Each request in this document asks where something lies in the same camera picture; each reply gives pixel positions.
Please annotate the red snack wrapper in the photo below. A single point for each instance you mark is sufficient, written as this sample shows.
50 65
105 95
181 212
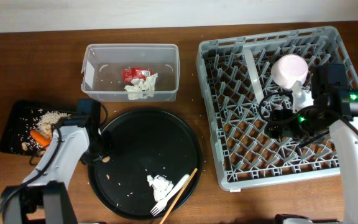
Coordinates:
135 73

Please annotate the clear plastic bin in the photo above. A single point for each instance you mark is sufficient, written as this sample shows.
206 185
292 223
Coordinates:
103 65

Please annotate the white tissue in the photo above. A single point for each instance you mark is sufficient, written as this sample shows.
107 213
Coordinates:
161 186

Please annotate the orange carrot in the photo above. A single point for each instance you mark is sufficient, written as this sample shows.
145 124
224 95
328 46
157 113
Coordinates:
39 138

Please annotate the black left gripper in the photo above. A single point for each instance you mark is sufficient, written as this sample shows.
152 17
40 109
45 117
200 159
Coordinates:
87 160

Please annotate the black rectangular tray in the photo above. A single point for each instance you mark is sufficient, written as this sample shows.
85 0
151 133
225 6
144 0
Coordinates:
17 124

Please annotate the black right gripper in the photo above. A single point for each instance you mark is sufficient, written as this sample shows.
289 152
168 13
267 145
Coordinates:
279 121

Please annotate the round black tray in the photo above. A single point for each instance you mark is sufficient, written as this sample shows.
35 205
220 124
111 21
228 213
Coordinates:
143 142

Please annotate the pink bowl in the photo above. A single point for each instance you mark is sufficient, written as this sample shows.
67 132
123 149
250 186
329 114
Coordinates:
288 70

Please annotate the grey plate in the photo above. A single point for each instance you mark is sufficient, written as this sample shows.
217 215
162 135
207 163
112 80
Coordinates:
253 74

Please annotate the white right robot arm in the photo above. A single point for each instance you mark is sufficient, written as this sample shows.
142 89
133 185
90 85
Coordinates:
333 112

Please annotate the white paper napkin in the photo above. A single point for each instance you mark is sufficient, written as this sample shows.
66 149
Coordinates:
140 88

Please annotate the brown dried mushroom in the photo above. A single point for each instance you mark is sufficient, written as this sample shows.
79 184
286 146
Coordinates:
106 159

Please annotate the pile of peanut shells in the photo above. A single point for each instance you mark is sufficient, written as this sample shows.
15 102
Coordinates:
32 149

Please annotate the wooden chopstick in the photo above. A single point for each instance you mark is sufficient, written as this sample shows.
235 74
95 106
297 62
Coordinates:
178 196

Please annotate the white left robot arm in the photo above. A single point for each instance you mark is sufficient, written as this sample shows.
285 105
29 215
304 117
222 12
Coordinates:
43 197

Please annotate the white plastic fork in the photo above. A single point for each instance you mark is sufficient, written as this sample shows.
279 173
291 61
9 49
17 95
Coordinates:
160 206

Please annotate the grey dishwasher rack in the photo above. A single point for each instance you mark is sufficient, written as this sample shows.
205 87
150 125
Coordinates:
244 156

